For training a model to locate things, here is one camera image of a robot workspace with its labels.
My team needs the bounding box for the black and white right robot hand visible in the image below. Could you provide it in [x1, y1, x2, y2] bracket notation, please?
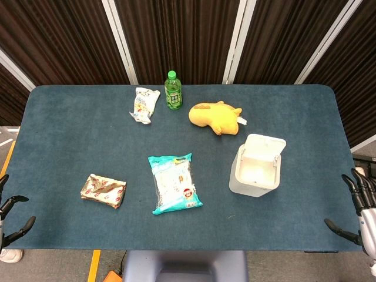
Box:
[324, 167, 376, 265]

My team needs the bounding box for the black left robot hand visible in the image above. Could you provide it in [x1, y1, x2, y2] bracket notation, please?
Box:
[0, 174, 36, 251]

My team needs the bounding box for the white trash bin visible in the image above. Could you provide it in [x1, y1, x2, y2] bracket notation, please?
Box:
[229, 133, 287, 199]

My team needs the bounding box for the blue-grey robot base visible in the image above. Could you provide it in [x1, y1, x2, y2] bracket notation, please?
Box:
[122, 250, 249, 282]

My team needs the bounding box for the white shoe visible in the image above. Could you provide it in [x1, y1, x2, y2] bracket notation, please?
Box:
[0, 249, 24, 263]

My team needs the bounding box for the gold and red crumpled wrapper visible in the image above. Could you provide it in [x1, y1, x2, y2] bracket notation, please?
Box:
[79, 173, 127, 210]

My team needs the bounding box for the orange floor object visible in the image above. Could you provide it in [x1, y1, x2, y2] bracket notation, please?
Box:
[102, 270, 123, 282]

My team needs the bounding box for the teal and clear snack package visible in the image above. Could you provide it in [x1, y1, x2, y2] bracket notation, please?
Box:
[147, 152, 204, 216]

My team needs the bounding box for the white crumpled snack bag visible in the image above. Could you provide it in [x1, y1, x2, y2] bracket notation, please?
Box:
[129, 87, 161, 125]

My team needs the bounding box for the yellow plush dinosaur toy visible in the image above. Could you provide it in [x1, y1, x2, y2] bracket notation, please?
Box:
[188, 100, 248, 136]

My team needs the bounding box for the green tea plastic bottle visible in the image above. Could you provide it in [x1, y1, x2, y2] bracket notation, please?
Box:
[164, 70, 183, 111]

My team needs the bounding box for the white partition frame post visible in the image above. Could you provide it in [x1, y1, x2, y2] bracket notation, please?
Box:
[222, 0, 249, 85]
[294, 0, 365, 85]
[350, 133, 376, 153]
[101, 0, 139, 85]
[0, 48, 36, 91]

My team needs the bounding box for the thin floor cable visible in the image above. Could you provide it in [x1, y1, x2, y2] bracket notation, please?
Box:
[116, 250, 127, 273]

